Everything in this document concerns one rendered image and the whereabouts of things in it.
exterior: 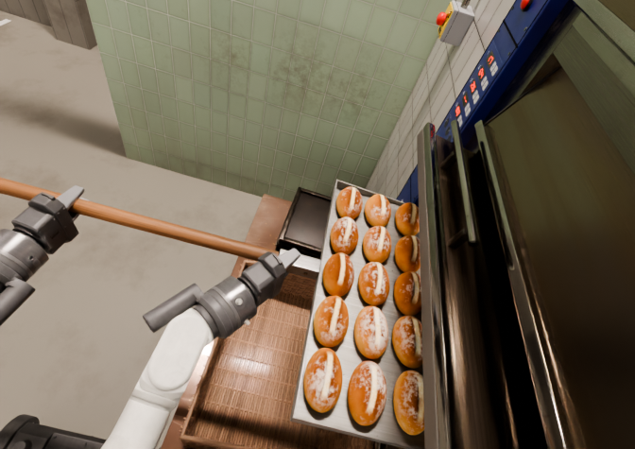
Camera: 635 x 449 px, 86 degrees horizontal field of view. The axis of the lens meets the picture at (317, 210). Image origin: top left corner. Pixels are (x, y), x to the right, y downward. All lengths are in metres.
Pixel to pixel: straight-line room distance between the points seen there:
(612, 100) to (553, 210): 0.16
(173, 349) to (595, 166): 0.66
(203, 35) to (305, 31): 0.50
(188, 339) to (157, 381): 0.07
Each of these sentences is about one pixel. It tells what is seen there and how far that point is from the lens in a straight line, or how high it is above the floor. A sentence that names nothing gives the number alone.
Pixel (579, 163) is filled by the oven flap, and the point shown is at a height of 1.57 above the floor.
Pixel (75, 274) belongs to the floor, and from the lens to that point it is 2.21.
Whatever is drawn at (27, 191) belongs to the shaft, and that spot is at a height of 1.22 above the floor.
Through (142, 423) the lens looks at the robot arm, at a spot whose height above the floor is 1.22.
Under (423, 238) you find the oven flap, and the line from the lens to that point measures 0.60.
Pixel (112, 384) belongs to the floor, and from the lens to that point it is 1.93.
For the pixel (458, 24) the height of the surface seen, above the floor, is 1.48.
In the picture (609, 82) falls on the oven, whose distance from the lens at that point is 0.64.
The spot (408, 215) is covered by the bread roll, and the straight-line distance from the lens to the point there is 0.86.
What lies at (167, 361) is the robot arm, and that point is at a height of 1.26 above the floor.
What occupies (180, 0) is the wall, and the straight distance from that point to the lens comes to 1.90.
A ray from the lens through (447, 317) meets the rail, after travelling 0.50.
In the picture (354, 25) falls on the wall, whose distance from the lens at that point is 1.69.
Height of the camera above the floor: 1.82
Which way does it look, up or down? 48 degrees down
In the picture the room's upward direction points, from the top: 19 degrees clockwise
